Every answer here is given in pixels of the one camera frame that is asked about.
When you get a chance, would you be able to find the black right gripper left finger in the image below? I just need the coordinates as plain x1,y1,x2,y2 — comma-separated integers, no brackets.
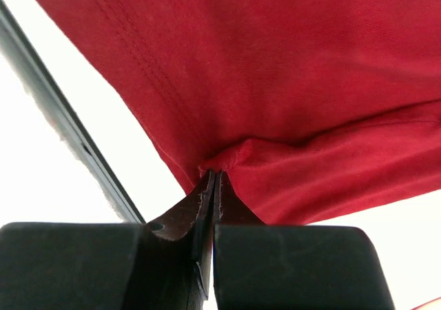
1,171,216,309

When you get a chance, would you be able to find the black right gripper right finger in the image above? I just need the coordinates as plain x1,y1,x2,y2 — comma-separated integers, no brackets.
214,172,394,309

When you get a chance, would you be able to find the red t-shirt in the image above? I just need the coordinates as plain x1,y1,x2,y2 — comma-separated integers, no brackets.
37,0,440,225

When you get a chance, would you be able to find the aluminium table edge rail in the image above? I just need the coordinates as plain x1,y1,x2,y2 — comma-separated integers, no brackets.
1,1,145,224

